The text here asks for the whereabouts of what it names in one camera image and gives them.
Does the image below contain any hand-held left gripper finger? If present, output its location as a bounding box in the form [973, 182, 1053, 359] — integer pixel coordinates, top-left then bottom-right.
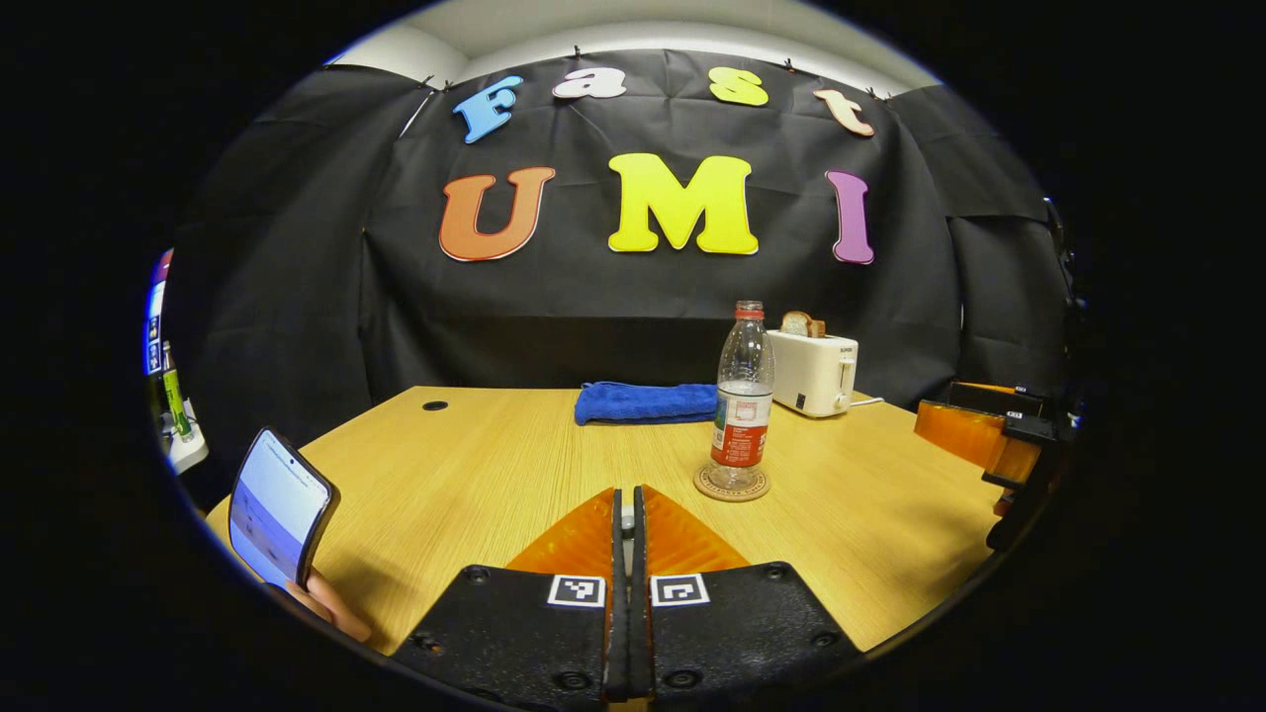
[633, 485, 861, 708]
[391, 487, 627, 711]

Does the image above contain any round cork coaster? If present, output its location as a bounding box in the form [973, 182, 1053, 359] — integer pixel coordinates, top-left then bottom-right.
[692, 463, 770, 503]

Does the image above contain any clear plastic water bottle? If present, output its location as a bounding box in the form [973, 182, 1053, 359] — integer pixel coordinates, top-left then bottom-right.
[709, 300, 775, 490]

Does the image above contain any green bottle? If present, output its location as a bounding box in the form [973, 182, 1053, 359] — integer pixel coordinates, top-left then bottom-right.
[161, 341, 195, 442]

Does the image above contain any white toaster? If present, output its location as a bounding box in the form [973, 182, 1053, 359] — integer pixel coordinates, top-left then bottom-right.
[767, 329, 859, 418]

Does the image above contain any blue cloth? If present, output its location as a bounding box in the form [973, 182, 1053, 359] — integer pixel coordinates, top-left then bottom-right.
[575, 381, 720, 426]

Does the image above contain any black smartphone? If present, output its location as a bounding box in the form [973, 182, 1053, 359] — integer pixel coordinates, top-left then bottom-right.
[227, 427, 342, 592]

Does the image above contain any black backdrop cloth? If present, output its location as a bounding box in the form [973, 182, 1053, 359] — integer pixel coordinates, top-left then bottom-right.
[163, 47, 1074, 476]

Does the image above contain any white equipment box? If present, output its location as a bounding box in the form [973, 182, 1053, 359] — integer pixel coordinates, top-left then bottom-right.
[163, 396, 211, 474]

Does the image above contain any computer monitor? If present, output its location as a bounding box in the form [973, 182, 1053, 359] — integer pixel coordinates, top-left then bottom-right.
[145, 247, 175, 377]

